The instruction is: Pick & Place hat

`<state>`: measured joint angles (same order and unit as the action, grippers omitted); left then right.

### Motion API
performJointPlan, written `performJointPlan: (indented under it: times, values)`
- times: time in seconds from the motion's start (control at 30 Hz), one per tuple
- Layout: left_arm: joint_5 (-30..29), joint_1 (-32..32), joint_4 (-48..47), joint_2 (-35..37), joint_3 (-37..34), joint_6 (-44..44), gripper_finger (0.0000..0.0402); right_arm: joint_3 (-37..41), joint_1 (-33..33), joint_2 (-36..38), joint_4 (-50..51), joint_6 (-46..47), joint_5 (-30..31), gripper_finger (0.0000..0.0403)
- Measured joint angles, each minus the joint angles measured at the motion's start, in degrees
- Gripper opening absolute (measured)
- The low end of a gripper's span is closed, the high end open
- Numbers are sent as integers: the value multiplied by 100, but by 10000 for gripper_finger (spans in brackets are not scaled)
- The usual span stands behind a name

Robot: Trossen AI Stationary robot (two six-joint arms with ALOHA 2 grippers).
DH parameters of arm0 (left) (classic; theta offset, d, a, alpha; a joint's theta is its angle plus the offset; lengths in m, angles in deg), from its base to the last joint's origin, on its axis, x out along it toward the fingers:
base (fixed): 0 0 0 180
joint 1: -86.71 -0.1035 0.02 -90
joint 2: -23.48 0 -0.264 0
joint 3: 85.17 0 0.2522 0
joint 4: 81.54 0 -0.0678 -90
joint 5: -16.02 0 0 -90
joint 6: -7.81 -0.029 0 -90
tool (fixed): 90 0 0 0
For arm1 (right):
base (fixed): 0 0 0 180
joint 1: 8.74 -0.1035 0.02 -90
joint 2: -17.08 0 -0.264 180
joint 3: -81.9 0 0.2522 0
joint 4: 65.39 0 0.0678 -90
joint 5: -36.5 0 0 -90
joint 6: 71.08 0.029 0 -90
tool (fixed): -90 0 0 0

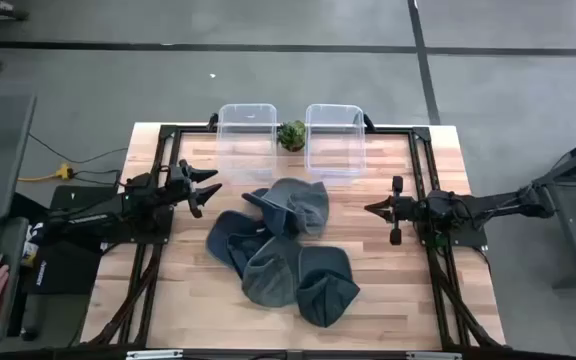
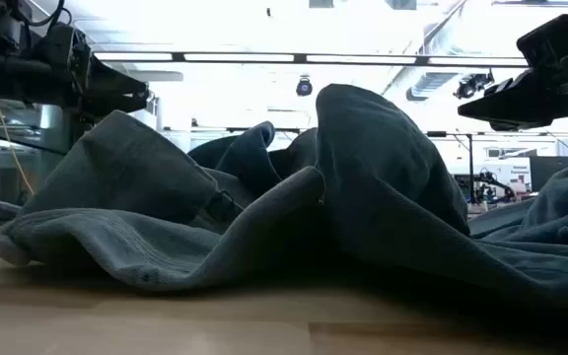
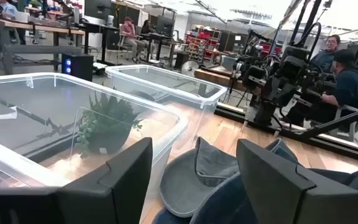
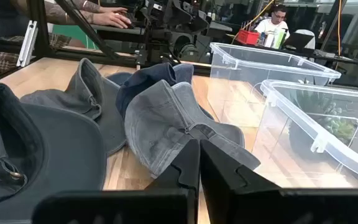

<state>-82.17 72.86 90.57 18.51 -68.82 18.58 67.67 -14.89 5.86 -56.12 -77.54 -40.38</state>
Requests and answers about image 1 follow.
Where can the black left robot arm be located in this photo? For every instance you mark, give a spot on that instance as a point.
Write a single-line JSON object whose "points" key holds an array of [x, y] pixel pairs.
{"points": [[93, 215]]}

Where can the yellow power plug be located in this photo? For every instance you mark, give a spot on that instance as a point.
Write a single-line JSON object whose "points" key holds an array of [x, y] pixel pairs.
{"points": [[63, 172]]}

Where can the small white yellow packet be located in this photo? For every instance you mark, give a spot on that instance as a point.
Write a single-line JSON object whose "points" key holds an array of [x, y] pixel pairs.
{"points": [[30, 250]]}

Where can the black case with white print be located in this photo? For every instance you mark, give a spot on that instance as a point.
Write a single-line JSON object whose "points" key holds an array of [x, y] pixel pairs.
{"points": [[68, 275]]}

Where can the light grey cap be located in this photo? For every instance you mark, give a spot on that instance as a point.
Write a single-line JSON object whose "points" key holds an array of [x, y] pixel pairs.
{"points": [[298, 205]]}

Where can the small green potted plant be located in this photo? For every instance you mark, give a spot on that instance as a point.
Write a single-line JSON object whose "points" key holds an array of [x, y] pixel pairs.
{"points": [[291, 136]]}

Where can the black aluminium frame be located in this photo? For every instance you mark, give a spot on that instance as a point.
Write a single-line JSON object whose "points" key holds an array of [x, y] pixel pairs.
{"points": [[393, 131]]}

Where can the dark blue cap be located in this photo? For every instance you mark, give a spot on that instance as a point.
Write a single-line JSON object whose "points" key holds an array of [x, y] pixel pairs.
{"points": [[325, 295]]}

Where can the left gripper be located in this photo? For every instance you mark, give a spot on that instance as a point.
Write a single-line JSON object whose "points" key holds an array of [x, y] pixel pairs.
{"points": [[180, 185]]}

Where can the grey metal stand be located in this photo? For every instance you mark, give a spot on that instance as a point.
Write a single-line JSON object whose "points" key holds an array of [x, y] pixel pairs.
{"points": [[575, 235]]}

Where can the silver bracket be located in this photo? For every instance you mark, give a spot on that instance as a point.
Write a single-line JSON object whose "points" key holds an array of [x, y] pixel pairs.
{"points": [[433, 355], [153, 354]]}

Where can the dark grey cap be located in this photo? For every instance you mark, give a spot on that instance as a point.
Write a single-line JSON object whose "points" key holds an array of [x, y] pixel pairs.
{"points": [[268, 275]]}

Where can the clear plastic bin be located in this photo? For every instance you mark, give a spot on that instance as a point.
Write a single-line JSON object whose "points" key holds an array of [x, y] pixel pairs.
{"points": [[335, 145], [246, 145]]}

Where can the black caster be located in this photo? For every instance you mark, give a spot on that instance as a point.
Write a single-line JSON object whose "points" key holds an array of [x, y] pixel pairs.
{"points": [[28, 333]]}

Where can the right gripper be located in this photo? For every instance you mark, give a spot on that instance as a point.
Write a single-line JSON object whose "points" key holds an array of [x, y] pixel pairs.
{"points": [[410, 209]]}

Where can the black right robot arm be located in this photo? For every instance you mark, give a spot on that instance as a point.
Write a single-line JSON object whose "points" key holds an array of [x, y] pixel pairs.
{"points": [[493, 205]]}

